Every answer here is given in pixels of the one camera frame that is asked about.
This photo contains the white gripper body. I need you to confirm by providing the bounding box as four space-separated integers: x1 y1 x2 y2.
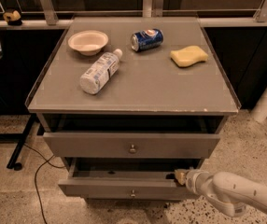
185 169 210 194

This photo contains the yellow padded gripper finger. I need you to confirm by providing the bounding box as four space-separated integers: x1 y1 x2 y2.
175 169 189 186

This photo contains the grey drawer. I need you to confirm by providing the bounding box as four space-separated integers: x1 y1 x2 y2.
58 158 196 202
43 132 220 159

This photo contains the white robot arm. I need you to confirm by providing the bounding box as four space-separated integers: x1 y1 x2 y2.
175 169 267 217

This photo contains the grey drawer cabinet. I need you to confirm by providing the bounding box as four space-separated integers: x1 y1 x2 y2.
25 15 242 202

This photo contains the grey top drawer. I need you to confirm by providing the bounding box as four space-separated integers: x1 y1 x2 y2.
43 132 220 159

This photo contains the yellow sponge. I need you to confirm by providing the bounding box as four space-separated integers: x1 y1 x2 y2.
170 46 208 67

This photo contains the clear plastic water bottle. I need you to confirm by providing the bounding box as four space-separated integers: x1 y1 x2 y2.
79 49 123 94

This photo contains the blue soda can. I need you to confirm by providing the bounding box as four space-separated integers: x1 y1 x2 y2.
131 29 163 52

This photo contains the white paper bowl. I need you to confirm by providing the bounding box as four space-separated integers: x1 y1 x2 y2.
68 30 108 56

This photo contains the black desk leg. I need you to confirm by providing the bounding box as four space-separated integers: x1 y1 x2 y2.
7 115 36 171

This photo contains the small yellow black object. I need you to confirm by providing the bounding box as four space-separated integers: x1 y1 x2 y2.
3 9 22 25

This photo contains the black floor cable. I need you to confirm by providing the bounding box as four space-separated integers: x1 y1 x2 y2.
0 124 64 224

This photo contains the metal window rail frame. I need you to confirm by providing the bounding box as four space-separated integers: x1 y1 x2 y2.
0 0 267 27

